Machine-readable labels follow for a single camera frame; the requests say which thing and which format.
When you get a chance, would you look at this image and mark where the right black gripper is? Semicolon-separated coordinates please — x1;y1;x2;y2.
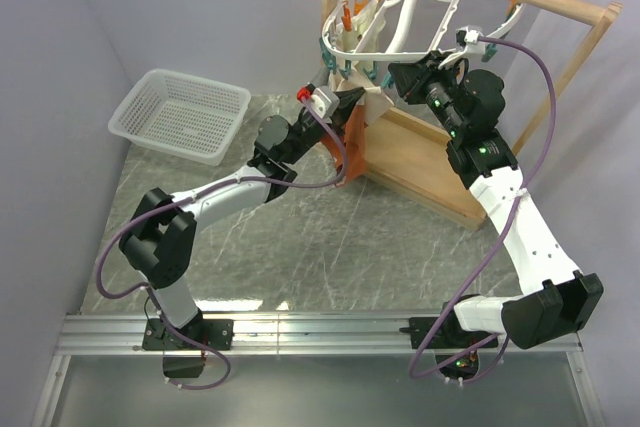
386;52;466;139

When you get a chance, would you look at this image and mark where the orange underwear with beige waistband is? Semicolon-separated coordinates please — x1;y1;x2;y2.
321;73;394;186

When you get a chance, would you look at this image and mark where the white oval clip hanger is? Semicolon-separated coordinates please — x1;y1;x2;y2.
320;0;524;67

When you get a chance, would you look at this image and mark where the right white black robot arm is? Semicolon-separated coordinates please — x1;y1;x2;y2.
389;51;604;349

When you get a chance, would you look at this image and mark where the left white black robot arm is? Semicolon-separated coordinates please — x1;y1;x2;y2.
118;84;365;349

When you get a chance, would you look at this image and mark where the grey underwear with white waistband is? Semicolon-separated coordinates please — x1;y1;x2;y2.
307;66;332;93

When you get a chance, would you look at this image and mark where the pale yellow hanging underwear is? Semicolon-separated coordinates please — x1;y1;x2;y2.
342;0;386;53

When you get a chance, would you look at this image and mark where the wooden clothes rack with tray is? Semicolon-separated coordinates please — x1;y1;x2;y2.
298;0;624;232

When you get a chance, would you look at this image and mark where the white plastic perforated basket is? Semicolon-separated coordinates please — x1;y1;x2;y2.
108;69;251;166

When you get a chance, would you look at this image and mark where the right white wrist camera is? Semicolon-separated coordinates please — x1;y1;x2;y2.
455;26;486;57

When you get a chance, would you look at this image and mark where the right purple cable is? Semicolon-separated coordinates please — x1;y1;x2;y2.
409;36;557;381

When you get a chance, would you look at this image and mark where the aluminium mounting rail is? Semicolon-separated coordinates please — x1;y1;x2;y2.
55;310;584;357

